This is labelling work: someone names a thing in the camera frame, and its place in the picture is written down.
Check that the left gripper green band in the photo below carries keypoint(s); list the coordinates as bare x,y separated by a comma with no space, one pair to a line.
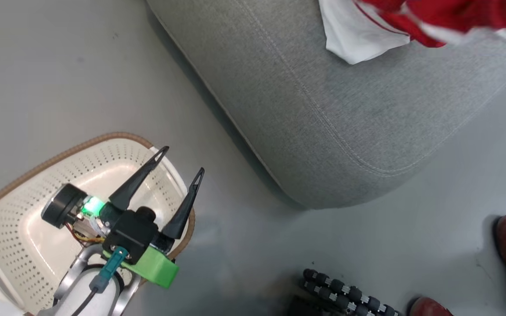
154,267

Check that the red and white garment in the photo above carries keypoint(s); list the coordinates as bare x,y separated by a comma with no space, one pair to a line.
455,15

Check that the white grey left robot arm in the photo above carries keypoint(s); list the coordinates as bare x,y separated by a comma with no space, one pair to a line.
99,298

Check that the grey fabric sofa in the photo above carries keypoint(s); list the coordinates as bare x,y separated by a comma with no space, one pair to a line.
323,96

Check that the white perforated laundry basket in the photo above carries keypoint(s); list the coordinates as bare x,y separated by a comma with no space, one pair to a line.
24,210

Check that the black roller omni wheel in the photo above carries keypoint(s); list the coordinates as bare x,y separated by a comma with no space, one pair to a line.
345,294

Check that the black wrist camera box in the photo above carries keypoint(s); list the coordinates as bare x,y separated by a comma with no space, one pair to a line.
132,235

